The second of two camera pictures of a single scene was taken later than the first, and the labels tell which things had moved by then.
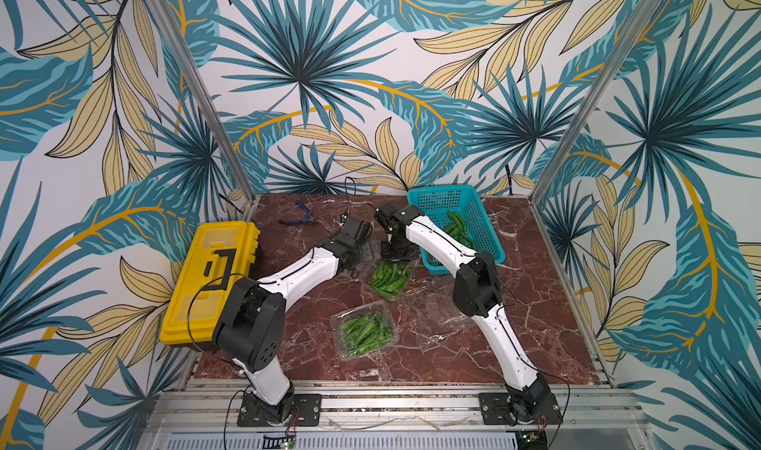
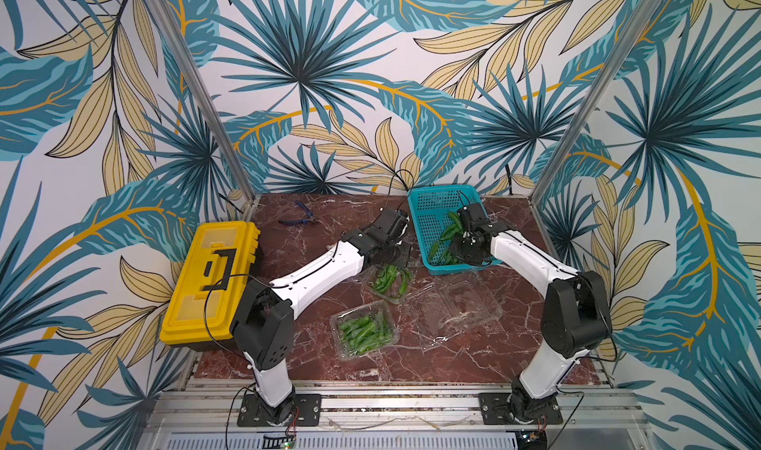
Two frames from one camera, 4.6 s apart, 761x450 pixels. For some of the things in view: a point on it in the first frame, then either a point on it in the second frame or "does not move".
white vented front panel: (344, 440) does not move
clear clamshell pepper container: (364, 329) does not move
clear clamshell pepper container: (388, 280) does not move
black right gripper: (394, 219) -> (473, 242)
